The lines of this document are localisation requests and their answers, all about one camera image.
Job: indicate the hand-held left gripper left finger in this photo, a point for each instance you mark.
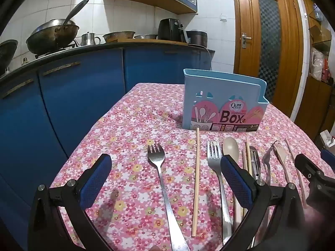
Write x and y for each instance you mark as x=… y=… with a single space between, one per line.
x=95 y=180

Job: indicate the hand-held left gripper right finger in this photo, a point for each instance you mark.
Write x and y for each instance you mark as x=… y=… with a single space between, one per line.
x=236 y=183

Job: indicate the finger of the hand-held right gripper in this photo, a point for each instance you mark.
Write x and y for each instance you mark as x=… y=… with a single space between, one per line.
x=329 y=155
x=306 y=166

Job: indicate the beige plastic fork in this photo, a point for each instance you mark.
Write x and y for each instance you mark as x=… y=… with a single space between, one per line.
x=280 y=157

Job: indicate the steel peeler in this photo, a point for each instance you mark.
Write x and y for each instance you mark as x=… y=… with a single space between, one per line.
x=255 y=157

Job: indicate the steel fork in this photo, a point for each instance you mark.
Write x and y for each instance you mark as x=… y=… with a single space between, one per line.
x=267 y=162
x=157 y=157
x=214 y=159

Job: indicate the beige plastic spoon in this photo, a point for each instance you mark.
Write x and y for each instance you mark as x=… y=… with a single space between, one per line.
x=230 y=147

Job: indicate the light blue utensil holder box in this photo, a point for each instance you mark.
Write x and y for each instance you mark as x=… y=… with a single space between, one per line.
x=209 y=94

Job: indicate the white plastic object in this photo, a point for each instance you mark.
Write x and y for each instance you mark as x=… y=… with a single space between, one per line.
x=327 y=138

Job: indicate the wooden storage shelf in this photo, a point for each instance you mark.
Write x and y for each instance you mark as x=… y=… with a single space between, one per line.
x=311 y=104

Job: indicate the pink floral tablecloth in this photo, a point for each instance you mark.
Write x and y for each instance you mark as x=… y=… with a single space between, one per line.
x=136 y=125

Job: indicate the blue base cabinets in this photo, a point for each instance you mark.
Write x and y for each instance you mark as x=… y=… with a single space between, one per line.
x=78 y=104

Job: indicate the clear plastic bag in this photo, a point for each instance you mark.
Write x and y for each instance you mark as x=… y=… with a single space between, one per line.
x=317 y=64

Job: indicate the wooden door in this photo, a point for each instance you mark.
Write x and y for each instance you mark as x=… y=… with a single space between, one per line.
x=248 y=83

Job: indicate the dark kitchen countertop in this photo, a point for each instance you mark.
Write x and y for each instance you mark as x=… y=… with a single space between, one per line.
x=104 y=48

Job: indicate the gas stove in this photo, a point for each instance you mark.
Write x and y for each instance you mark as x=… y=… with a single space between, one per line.
x=52 y=53

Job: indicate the steel kettle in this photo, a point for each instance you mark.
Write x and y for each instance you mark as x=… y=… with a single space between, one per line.
x=87 y=39

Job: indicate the steel colander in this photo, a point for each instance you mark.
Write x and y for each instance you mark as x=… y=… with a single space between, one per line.
x=117 y=36

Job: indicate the dark steel wok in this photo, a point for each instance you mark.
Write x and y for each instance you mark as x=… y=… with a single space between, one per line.
x=49 y=38

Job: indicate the dark rice cooker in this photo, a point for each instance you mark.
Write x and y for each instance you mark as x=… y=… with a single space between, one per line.
x=196 y=38

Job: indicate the steel bowl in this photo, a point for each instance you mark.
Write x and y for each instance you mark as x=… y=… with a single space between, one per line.
x=145 y=36

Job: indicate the dark cooking pot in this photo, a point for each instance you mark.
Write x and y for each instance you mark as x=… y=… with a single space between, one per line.
x=7 y=52

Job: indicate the black air fryer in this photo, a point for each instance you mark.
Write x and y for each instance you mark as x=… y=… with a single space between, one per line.
x=168 y=30

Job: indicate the white wall switch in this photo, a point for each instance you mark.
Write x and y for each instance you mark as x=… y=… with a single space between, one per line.
x=223 y=17

